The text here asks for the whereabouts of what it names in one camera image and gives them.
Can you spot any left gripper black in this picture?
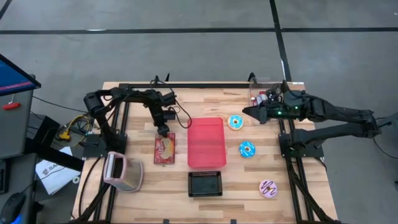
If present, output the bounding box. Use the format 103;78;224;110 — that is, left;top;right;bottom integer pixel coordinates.
152;105;171;138

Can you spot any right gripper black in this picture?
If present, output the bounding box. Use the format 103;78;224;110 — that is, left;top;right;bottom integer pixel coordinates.
242;93;285;124

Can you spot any red snack packet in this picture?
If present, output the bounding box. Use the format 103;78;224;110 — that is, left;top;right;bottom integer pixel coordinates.
153;132;177;166

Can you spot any blue iced toy donut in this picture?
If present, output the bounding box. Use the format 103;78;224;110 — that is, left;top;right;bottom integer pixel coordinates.
227;114;244;131
238;141;257;159

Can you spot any black slotted plastic basket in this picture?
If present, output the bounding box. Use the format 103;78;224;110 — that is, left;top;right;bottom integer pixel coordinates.
187;170;223;198

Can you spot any pink iced toy donut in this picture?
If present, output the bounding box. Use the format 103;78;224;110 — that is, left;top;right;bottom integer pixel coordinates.
259;179;278;199

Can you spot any clear plastic container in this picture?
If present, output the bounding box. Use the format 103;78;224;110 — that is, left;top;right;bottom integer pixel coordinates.
248;77;289;126

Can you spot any red plastic tray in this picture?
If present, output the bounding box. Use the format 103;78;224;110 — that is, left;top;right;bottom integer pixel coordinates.
187;116;227;169

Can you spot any pink slotted plastic basket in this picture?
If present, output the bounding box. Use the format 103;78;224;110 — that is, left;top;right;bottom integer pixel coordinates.
103;151;144;193

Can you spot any black flat beam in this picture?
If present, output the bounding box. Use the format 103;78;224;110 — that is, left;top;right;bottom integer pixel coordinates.
24;138;85;172

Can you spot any white paper bag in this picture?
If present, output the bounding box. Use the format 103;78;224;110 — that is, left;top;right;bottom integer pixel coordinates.
35;146;82;196

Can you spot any dark grey floor object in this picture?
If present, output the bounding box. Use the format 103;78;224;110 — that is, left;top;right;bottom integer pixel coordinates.
373;112;398;131

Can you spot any grey cabinet with blue top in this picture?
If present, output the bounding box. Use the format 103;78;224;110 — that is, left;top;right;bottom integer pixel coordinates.
0;53;42;159

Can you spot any dark grey desk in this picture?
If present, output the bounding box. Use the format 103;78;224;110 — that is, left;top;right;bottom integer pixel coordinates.
0;152;38;224

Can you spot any black computer mouse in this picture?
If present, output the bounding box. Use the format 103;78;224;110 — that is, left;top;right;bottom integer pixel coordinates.
0;192;26;224

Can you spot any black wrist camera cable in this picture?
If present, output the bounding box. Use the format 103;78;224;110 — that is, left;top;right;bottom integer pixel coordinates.
150;76;193;129

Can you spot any black aluminium table frame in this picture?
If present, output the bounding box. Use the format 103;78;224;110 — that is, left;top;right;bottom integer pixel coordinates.
74;81;341;224

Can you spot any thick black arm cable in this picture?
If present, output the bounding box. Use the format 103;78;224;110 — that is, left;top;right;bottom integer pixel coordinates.
77;157;104;220

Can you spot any yellow cable bundle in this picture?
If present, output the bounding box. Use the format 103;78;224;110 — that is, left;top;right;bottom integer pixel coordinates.
55;114;94;142

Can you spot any thin black floor cable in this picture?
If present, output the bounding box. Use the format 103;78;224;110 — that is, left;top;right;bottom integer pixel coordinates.
32;95;90;113

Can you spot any red handle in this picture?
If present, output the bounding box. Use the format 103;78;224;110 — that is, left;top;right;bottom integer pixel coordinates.
2;101;21;111

